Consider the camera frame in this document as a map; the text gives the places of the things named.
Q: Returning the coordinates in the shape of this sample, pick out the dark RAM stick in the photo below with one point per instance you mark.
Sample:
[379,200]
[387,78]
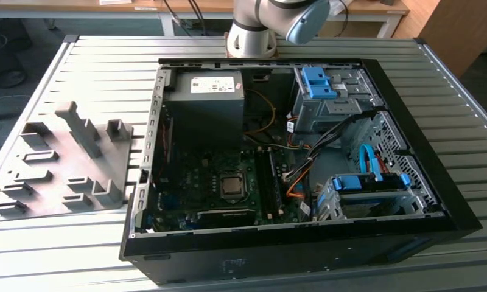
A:
[276,182]

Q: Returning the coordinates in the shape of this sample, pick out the grey power supply unit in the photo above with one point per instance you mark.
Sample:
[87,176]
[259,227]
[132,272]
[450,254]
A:
[203,115]

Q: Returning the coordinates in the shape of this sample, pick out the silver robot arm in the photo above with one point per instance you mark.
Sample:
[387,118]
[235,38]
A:
[251,36]

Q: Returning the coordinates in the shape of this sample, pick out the silver CPU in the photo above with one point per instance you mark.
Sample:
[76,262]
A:
[230,185]

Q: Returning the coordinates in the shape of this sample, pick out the black wheeled bin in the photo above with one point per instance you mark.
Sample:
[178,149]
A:
[4,61]

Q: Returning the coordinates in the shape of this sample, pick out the black RAM slot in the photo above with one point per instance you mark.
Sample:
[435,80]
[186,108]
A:
[263,182]

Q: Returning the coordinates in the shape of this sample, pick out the wooden cabinet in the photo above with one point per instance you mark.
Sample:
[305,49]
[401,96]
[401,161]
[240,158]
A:
[462,30]

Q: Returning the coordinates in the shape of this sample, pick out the black graphics card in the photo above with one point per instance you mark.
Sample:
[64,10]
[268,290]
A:
[224,217]

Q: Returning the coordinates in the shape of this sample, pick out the blue drive cage latch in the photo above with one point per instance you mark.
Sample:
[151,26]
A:
[317,82]

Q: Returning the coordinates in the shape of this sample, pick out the metal disk bay cage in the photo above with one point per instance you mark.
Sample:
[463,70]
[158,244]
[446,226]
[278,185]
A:
[390,200]

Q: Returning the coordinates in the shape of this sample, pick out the black open PC case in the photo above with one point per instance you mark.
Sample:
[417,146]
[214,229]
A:
[267,255]

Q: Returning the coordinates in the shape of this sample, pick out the metal drive cage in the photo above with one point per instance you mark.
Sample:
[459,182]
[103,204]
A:
[329,112]

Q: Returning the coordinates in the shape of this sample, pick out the green motherboard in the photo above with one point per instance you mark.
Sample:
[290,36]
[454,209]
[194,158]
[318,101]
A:
[195,182]

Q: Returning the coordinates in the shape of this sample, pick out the grey parts rack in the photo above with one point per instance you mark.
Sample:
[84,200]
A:
[64,164]

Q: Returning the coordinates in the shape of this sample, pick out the black CPU socket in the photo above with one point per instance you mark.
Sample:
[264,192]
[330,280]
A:
[231,198]

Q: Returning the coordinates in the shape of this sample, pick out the wooden desk white frame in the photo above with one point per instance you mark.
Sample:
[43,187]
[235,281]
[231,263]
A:
[64,6]

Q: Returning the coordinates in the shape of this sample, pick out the blue disk carrier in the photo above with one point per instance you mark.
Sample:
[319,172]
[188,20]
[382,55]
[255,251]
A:
[349,184]

